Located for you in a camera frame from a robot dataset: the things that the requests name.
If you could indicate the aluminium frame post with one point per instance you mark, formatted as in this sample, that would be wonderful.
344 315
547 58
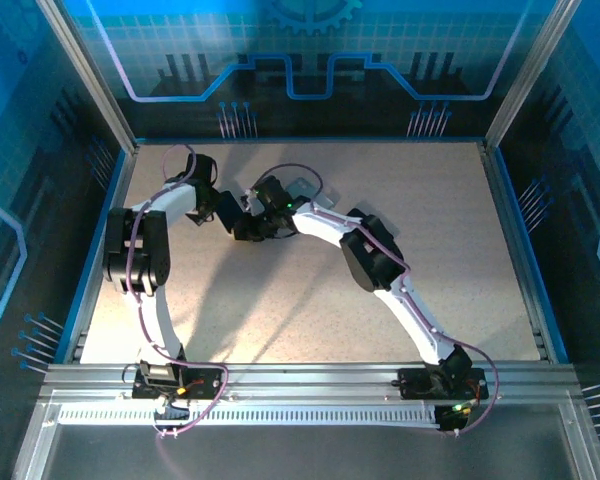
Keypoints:
525 75
90 80

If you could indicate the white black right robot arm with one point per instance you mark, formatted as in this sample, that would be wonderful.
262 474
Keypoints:
320 225

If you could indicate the aluminium lower frame bar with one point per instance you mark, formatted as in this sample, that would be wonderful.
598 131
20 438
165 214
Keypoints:
585 445
35 445

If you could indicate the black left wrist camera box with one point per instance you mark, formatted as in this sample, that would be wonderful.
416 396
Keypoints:
202 167

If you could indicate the grey front panel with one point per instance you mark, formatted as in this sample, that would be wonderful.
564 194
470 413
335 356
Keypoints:
330 455

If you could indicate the aluminium front beam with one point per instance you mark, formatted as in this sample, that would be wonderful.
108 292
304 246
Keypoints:
305 380

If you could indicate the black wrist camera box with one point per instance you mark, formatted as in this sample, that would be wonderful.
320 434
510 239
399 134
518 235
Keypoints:
202 167
272 192

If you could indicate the black phone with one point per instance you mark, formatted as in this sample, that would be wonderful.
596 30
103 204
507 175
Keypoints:
227 212

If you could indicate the aluminium side rail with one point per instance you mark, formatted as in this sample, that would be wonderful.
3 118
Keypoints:
516 250
118 200

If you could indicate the teal grey phone case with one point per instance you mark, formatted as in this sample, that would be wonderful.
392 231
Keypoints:
307 187

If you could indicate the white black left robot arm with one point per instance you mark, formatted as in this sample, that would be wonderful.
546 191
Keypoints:
170 200

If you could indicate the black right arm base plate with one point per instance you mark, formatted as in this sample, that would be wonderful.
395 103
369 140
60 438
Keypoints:
415 385

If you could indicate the blue table edge strip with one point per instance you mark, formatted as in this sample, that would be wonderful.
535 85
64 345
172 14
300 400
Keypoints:
109 200
528 250
305 141

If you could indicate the black controller board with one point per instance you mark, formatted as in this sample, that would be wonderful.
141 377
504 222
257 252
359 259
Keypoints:
455 417

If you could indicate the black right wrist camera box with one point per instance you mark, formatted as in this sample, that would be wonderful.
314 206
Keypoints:
272 192

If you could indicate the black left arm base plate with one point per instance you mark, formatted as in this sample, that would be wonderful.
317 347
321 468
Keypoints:
210 387

